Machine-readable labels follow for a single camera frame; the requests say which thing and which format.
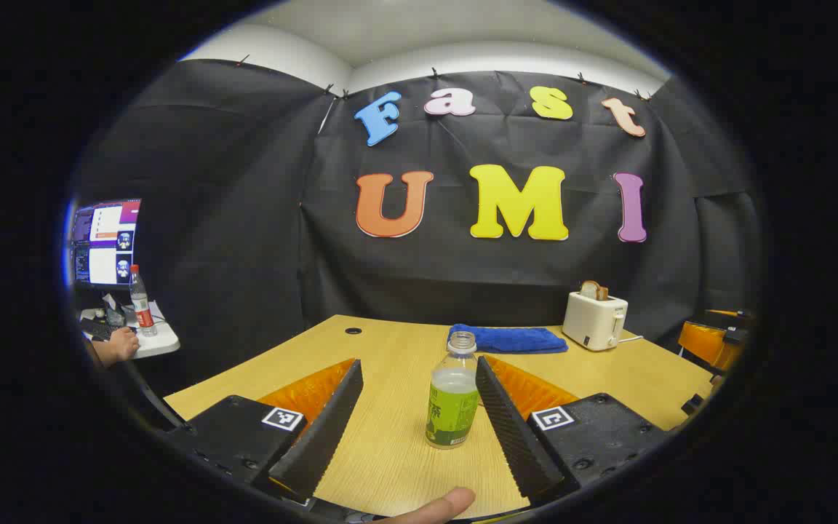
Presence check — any white toaster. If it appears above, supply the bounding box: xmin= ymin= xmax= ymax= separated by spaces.
xmin=562 ymin=290 xmax=629 ymax=352

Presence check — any black keyboard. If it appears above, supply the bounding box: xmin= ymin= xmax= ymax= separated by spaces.
xmin=81 ymin=317 xmax=118 ymax=341

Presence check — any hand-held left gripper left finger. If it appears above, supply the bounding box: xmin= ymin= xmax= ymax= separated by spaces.
xmin=164 ymin=358 xmax=364 ymax=507

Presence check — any red label plastic bottle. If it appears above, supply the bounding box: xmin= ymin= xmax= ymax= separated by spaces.
xmin=129 ymin=264 xmax=159 ymax=337

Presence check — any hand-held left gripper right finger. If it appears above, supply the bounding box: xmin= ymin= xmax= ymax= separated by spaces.
xmin=475 ymin=355 xmax=673 ymax=501

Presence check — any green label water bottle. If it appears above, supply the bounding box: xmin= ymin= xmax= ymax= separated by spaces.
xmin=425 ymin=331 xmax=479 ymax=450

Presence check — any small white side table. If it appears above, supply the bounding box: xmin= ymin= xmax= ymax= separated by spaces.
xmin=81 ymin=302 xmax=181 ymax=360

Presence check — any computer monitor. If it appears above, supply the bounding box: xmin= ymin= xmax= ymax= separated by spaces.
xmin=70 ymin=199 xmax=142 ymax=288

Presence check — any blue towel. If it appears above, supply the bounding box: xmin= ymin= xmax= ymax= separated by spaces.
xmin=447 ymin=324 xmax=569 ymax=355

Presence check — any black backdrop cloth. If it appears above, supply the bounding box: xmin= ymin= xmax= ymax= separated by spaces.
xmin=73 ymin=58 xmax=762 ymax=397

